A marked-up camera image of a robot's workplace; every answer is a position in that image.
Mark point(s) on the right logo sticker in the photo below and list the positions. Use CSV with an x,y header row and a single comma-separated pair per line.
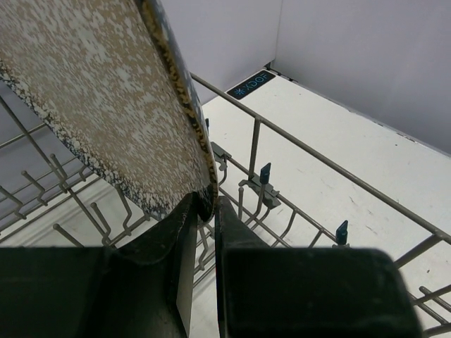
x,y
251,84

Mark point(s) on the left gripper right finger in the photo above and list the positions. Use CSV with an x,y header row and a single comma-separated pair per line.
x,y
230,233

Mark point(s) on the speckled beige round plate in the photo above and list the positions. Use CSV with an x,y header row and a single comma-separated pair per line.
x,y
109,80

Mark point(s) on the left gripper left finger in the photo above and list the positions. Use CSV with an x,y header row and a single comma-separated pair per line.
x,y
156,275

